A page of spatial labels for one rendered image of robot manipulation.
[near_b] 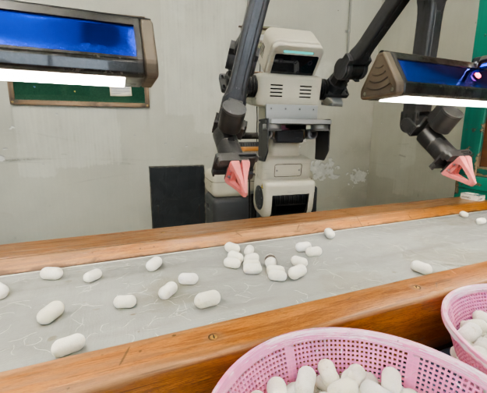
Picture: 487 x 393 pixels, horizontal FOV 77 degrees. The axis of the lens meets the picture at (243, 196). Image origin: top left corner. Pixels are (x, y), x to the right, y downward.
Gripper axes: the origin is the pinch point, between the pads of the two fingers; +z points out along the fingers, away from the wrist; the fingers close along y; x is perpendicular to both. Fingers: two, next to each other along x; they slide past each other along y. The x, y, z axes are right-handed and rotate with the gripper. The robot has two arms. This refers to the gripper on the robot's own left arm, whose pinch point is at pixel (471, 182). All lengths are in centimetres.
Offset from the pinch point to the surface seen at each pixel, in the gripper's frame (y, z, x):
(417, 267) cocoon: -38.1, 19.2, -2.4
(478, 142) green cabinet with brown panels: 32.4, -21.1, 5.1
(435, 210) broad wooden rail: 3.3, -2.0, 15.2
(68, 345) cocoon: -92, 20, -3
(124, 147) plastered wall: -82, -160, 131
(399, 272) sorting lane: -40.5, 18.9, -0.6
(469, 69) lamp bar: -25.9, -5.6, -26.3
